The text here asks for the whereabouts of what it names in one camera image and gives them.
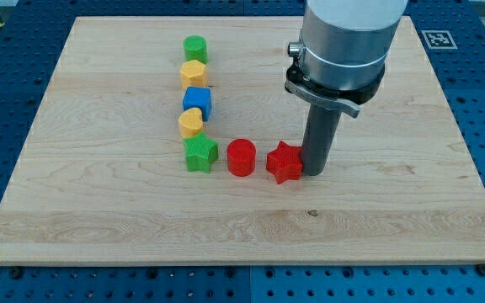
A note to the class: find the red star block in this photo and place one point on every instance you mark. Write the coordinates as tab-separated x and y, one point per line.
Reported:
284	162

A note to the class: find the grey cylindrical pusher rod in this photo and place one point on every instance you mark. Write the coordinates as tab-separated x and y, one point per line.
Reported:
320	130

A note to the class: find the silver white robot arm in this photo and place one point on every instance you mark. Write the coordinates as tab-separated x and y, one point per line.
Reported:
339	58

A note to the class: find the red cylinder block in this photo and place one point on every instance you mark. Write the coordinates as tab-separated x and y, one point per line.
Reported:
241	156

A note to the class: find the green star block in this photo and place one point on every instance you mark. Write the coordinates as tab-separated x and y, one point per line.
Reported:
200	153

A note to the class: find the white fiducial marker tag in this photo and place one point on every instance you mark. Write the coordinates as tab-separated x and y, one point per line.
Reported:
439	39

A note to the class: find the yellow heart block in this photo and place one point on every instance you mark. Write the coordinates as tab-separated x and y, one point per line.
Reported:
190	123

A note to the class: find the yellow hexagon block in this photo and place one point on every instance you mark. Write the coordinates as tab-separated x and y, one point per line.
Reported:
193	74

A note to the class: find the blue cube block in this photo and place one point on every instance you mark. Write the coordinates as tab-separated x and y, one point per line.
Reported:
196	97

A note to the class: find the green cylinder block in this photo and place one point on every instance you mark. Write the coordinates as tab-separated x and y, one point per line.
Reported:
195	48

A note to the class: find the wooden board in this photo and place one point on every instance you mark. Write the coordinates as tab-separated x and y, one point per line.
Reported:
172	141

